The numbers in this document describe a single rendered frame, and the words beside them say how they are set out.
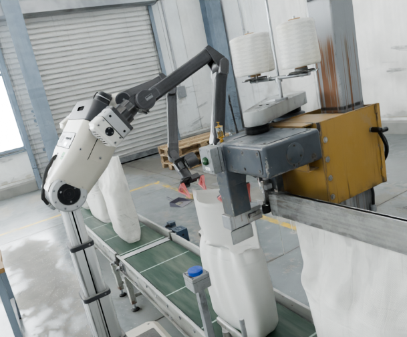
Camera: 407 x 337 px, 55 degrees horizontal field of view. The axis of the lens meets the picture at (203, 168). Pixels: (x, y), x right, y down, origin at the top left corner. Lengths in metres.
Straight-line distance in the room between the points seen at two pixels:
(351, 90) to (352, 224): 0.58
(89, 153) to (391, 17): 5.98
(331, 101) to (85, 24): 7.86
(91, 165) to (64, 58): 7.25
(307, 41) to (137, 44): 8.10
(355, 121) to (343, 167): 0.17
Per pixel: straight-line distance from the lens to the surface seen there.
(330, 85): 1.60
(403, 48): 6.99
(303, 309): 2.06
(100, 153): 1.70
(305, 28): 1.42
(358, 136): 1.56
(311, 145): 1.29
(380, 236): 1.19
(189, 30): 10.10
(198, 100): 9.99
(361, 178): 1.60
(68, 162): 1.72
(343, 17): 1.62
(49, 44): 8.88
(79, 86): 8.89
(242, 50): 1.60
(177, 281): 2.55
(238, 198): 1.41
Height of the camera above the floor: 1.57
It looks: 13 degrees down
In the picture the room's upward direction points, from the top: 12 degrees counter-clockwise
